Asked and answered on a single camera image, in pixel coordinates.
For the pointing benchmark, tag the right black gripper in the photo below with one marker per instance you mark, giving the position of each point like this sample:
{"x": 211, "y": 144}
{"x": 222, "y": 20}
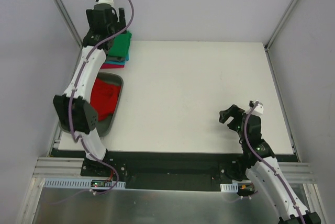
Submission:
{"x": 236, "y": 119}

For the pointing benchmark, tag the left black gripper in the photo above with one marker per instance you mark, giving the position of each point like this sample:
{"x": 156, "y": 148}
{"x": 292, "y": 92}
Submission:
{"x": 103, "y": 15}

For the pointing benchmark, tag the green t-shirt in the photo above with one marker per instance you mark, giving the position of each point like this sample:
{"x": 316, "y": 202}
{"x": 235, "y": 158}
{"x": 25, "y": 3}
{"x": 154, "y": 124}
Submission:
{"x": 121, "y": 45}

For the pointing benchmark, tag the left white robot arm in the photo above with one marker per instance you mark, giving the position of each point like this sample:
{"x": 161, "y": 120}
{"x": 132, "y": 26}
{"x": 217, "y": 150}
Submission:
{"x": 92, "y": 58}

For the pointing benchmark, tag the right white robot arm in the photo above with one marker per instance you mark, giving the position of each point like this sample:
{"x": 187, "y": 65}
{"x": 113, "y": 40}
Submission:
{"x": 259, "y": 164}

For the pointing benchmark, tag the folded teal t-shirt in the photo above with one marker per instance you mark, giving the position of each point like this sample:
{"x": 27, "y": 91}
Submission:
{"x": 121, "y": 63}

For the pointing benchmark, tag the folded grey t-shirt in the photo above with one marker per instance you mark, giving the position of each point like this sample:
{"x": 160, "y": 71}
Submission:
{"x": 115, "y": 59}

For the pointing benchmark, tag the folded magenta t-shirt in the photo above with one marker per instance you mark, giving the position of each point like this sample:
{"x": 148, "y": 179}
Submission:
{"x": 111, "y": 66}

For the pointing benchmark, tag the red t-shirt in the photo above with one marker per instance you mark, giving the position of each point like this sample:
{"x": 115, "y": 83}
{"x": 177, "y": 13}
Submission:
{"x": 104, "y": 98}

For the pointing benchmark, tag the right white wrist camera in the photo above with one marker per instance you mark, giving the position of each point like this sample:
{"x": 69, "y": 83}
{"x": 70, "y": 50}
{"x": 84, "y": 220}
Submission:
{"x": 256, "y": 108}

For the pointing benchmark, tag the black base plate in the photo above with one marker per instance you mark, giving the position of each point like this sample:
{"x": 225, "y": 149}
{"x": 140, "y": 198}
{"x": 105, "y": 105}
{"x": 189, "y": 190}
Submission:
{"x": 170, "y": 171}

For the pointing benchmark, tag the right white cable duct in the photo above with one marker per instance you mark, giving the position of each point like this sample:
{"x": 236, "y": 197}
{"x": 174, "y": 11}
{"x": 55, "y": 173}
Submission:
{"x": 229, "y": 188}

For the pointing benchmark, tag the left aluminium frame post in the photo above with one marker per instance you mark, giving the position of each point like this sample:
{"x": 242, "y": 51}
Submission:
{"x": 68, "y": 21}

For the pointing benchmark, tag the aluminium frame post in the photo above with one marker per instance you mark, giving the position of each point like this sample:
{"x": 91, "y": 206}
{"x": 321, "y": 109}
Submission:
{"x": 68, "y": 21}
{"x": 280, "y": 25}

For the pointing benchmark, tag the right aluminium frame post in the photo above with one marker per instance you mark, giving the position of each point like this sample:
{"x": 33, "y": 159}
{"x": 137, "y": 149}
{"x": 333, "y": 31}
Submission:
{"x": 280, "y": 25}

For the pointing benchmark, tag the aluminium front rail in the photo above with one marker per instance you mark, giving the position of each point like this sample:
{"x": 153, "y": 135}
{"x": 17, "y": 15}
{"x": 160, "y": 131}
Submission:
{"x": 296, "y": 173}

